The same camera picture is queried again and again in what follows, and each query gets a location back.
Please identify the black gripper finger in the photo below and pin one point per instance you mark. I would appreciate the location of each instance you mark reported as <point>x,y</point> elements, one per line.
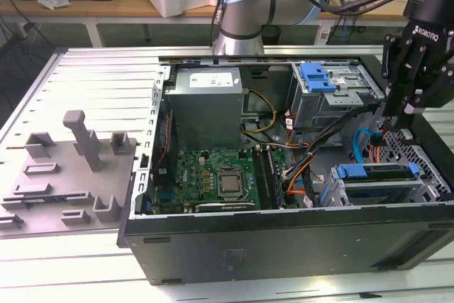
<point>389,58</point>
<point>418,100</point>

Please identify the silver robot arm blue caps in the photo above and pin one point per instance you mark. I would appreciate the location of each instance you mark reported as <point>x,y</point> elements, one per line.
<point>248,8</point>

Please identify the blue plastic bay latch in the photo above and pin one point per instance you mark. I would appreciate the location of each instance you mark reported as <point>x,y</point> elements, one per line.
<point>317,79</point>

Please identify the grey metal drive cage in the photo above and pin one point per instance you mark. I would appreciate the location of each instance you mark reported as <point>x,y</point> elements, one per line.
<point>319,111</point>

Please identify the green RAM stick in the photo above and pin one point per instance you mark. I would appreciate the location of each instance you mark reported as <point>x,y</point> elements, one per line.
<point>274,179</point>

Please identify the black RAM slot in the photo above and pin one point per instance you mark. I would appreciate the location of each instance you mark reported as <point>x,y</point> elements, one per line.
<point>266,179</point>
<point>260,179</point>

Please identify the grey power supply unit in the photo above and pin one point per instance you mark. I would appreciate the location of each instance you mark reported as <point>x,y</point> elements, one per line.
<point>202,115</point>

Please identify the black open PC case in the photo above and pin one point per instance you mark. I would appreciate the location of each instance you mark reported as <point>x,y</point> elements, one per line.
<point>283,246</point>

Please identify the silver CPU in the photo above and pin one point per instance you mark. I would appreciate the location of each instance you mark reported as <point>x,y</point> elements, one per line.
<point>230,184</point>

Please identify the black graphics card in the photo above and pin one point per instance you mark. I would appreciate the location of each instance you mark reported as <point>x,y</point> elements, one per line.
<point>223,207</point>

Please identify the green motherboard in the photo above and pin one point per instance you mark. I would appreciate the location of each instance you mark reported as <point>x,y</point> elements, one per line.
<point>198,175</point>

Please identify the crumpled white tissue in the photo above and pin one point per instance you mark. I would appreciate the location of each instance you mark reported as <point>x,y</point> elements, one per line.
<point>53,0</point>

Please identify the grey plastic parts rack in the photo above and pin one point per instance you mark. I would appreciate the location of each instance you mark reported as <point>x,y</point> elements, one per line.
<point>71,189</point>

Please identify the wooden desk white frame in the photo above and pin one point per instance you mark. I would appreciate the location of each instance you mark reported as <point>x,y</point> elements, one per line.
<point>106,6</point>

